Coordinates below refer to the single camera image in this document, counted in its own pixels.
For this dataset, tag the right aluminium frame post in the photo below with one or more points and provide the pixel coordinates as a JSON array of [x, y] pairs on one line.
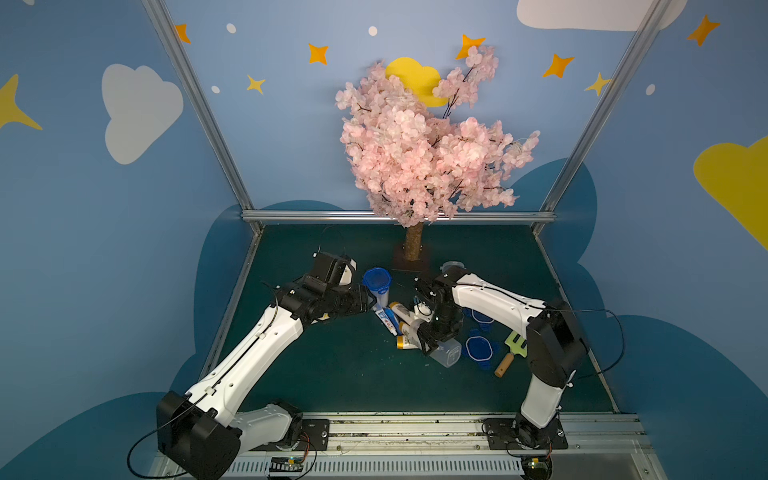
[[640, 44]]

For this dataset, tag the blue toothbrush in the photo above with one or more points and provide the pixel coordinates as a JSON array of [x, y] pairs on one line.
[[395, 318]]

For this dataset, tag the orange-cap white bottle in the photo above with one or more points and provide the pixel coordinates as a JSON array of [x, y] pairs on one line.
[[405, 317], [408, 339]]

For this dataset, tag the white blue toothpaste tube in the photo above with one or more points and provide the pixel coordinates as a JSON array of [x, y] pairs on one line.
[[379, 312]]

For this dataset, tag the circuit board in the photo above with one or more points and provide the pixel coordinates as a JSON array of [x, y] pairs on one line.
[[536, 468], [291, 465]]

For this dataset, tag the pink cherry blossom tree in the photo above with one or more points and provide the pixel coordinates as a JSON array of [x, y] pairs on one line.
[[415, 166]]

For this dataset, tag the left aluminium frame post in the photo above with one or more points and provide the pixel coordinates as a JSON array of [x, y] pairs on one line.
[[161, 20]]

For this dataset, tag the green wooden-handled scraper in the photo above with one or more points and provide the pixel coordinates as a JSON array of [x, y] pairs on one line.
[[517, 346]]

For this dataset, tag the aluminium frame post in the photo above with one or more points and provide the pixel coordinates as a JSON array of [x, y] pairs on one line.
[[161, 20], [640, 44]]

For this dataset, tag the blue-lid toiletry cup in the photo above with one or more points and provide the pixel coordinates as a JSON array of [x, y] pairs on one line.
[[446, 353], [446, 266], [378, 281]]

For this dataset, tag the blue cup lid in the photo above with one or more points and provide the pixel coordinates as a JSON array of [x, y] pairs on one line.
[[479, 349], [483, 321]]

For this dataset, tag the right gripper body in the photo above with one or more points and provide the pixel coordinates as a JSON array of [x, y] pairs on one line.
[[435, 335]]

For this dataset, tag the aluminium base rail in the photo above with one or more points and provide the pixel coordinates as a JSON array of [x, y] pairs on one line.
[[451, 445]]

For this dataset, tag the right circuit board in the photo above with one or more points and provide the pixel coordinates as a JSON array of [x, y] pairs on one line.
[[536, 468]]

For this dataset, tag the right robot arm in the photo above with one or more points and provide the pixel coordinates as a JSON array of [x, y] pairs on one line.
[[553, 336]]

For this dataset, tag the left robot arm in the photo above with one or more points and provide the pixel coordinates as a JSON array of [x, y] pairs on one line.
[[203, 430]]

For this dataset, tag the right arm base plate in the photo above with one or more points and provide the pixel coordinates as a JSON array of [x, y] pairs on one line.
[[507, 433]]

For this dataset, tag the left circuit board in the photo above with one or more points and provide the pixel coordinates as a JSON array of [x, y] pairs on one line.
[[291, 465]]

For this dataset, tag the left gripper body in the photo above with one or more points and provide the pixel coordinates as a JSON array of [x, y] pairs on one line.
[[358, 299]]

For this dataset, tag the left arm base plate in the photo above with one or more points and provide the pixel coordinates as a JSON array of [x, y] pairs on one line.
[[306, 433]]

